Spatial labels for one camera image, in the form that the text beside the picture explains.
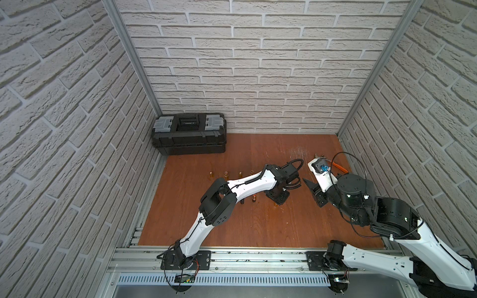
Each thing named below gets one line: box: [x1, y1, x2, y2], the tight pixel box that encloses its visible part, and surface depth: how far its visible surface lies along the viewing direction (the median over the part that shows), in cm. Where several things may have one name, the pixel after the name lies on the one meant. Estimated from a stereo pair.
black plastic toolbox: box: [151, 112, 227, 156], surface depth 101 cm
